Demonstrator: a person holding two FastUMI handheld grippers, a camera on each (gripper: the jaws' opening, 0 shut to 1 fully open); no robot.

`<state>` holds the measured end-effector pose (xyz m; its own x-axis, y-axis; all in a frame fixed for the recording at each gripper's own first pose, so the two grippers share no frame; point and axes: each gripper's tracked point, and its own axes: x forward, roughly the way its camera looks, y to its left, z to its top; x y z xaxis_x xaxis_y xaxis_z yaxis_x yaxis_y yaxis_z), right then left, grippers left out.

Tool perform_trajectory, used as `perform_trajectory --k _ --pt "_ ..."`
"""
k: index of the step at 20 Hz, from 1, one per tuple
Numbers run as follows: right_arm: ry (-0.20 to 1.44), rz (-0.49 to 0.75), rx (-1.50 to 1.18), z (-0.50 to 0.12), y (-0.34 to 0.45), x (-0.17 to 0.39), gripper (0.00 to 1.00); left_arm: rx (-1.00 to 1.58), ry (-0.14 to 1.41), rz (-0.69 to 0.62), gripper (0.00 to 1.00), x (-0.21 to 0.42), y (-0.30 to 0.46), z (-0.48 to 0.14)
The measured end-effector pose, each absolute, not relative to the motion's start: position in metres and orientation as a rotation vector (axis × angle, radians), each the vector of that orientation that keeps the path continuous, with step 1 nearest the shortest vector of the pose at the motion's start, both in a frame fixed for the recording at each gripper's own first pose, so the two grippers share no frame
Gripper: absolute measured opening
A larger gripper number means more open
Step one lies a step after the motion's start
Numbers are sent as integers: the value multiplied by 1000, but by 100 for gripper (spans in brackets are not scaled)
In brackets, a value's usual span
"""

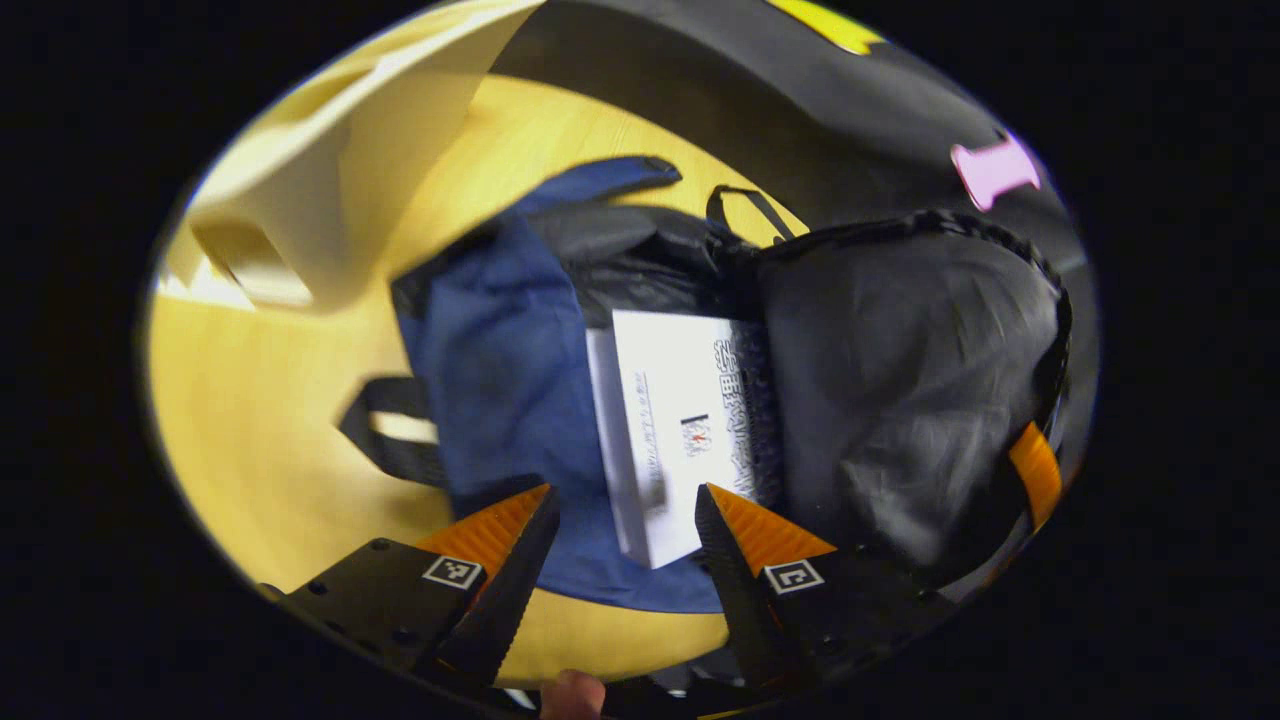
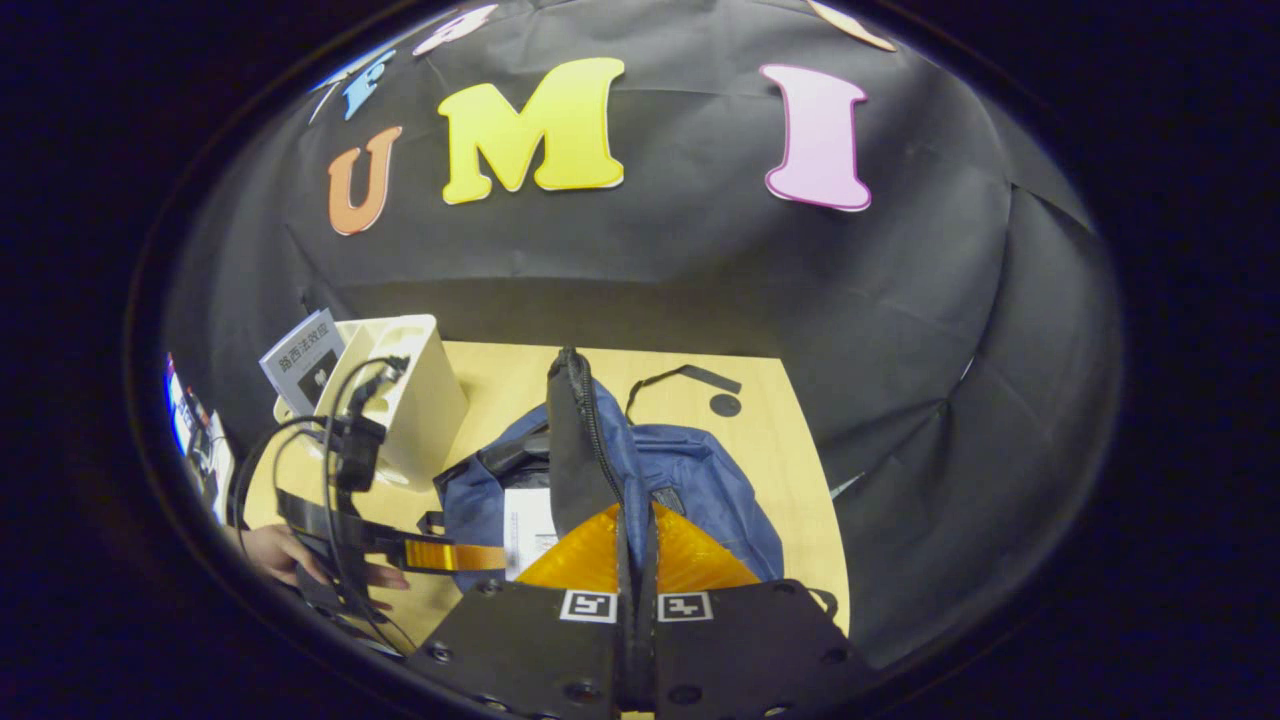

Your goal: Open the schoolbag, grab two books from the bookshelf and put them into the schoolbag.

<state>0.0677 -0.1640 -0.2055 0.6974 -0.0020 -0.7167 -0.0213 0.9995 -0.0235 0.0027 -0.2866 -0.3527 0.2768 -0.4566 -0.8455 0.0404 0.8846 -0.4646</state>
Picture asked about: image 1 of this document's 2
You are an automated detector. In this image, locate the white book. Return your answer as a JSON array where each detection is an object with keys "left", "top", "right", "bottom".
[{"left": 585, "top": 308, "right": 786, "bottom": 569}]

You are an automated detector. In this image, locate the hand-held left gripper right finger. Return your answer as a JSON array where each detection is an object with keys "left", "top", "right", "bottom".
[{"left": 693, "top": 482, "right": 956, "bottom": 696}]

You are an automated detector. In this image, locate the white plastic bookshelf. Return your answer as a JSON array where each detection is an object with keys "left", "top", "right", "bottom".
[{"left": 155, "top": 0, "right": 546, "bottom": 313}]

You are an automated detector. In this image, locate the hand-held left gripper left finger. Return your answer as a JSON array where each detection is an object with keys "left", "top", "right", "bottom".
[{"left": 258, "top": 483, "right": 561, "bottom": 691}]

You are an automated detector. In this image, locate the blue and black schoolbag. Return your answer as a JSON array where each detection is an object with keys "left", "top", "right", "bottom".
[{"left": 338, "top": 155, "right": 1076, "bottom": 613}]

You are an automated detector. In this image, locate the black backdrop cloth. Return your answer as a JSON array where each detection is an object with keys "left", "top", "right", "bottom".
[{"left": 490, "top": 0, "right": 1101, "bottom": 461}]

